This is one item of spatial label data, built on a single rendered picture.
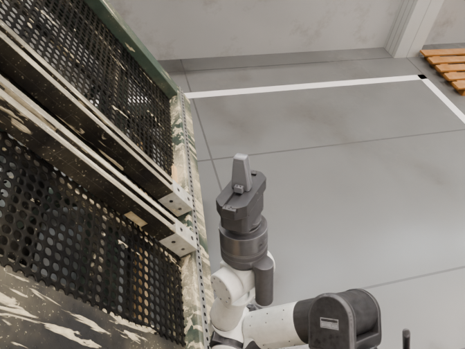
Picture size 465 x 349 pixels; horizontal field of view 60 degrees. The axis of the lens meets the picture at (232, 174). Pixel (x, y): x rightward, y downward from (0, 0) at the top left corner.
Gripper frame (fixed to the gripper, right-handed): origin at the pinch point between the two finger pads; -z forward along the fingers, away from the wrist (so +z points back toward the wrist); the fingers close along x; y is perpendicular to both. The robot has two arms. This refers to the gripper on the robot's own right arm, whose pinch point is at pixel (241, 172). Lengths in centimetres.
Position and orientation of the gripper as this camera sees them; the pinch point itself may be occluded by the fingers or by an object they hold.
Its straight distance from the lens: 66.0
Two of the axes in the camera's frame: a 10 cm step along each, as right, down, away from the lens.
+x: -4.1, 4.9, -7.7
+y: -9.1, -1.8, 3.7
